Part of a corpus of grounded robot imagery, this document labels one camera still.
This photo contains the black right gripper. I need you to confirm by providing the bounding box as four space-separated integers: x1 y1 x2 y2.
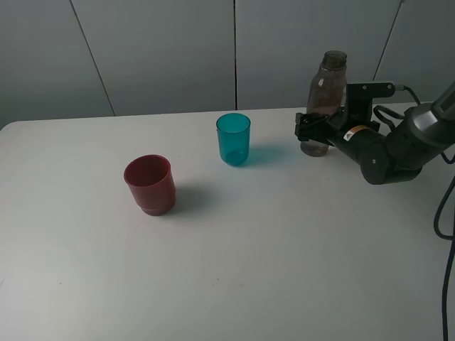
294 107 379 153

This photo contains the smoky transparent water bottle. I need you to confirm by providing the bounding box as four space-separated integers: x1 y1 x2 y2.
300 50 348 158

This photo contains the teal translucent plastic cup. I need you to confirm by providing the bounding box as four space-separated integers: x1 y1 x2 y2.
216 113 251 166

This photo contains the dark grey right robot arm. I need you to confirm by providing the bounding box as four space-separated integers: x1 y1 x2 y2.
295 82 454 185

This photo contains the red plastic cup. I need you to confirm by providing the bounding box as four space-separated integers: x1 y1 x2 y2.
124 155 176 216

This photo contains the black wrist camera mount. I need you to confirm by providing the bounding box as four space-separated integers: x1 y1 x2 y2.
344 82 395 124

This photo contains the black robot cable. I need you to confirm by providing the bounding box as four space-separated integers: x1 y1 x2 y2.
373 84 455 341

